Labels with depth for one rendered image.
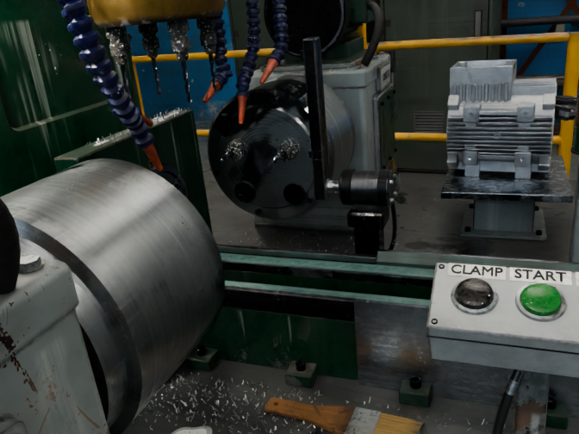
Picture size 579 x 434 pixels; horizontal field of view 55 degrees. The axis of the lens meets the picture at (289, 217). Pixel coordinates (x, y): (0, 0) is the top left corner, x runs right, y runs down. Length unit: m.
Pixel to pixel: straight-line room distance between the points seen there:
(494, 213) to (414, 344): 0.56
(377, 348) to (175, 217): 0.34
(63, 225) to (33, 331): 0.14
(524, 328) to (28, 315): 0.35
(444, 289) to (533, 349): 0.08
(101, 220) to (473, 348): 0.34
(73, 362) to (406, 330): 0.45
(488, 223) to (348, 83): 0.42
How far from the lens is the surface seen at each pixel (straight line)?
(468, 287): 0.49
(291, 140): 0.98
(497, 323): 0.48
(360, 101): 1.18
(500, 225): 1.26
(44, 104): 0.91
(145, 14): 0.74
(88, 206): 0.53
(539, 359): 0.49
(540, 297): 0.48
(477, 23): 3.75
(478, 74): 1.21
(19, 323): 0.38
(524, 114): 1.17
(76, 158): 0.76
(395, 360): 0.78
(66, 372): 0.42
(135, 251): 0.52
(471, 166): 1.25
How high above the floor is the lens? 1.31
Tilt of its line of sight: 21 degrees down
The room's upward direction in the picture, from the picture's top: 6 degrees counter-clockwise
